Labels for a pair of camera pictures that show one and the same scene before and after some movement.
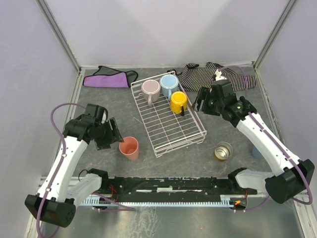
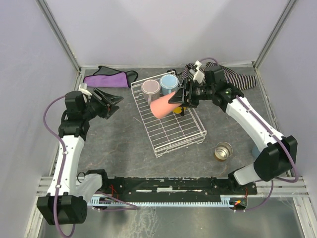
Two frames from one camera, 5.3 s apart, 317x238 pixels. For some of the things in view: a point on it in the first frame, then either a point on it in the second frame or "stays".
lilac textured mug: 150,89 stays
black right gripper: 206,101 → 187,92
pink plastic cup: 130,148 → 161,107
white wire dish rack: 168,132 stays
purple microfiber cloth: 106,77 stays
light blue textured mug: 168,84 stays
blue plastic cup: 256,153 stays
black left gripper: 109,134 → 100,101
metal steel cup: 223,150 stays
